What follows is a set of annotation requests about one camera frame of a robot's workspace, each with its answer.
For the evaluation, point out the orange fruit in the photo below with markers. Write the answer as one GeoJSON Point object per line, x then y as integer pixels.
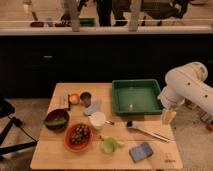
{"type": "Point", "coordinates": [74, 99]}

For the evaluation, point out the blue sponge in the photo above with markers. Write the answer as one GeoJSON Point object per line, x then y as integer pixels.
{"type": "Point", "coordinates": [141, 152]}

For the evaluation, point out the orange bowl with grapes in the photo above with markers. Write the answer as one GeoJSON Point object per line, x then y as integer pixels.
{"type": "Point", "coordinates": [78, 137]}

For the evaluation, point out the green plastic tray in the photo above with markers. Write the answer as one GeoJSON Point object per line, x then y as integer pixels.
{"type": "Point", "coordinates": [136, 97]}

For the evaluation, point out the green plastic cup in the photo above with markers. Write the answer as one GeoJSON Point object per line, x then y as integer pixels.
{"type": "Point", "coordinates": [109, 145]}

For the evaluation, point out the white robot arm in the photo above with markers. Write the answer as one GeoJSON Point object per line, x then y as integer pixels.
{"type": "Point", "coordinates": [187, 82]}

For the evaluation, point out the white cup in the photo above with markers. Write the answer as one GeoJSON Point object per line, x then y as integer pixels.
{"type": "Point", "coordinates": [97, 120]}

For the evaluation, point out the wooden table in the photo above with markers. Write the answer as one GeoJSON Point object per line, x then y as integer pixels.
{"type": "Point", "coordinates": [51, 153]}

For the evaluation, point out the small metal cup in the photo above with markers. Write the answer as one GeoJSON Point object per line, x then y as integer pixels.
{"type": "Point", "coordinates": [86, 99]}

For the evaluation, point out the black knife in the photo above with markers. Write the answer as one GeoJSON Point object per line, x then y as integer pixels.
{"type": "Point", "coordinates": [69, 104]}

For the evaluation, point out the grey blue cloth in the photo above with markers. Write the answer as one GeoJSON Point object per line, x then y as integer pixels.
{"type": "Point", "coordinates": [94, 107]}

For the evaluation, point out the dark brown bowl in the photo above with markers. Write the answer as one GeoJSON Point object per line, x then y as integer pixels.
{"type": "Point", "coordinates": [56, 119]}

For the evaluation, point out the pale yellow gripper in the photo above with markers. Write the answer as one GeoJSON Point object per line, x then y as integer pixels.
{"type": "Point", "coordinates": [167, 116]}

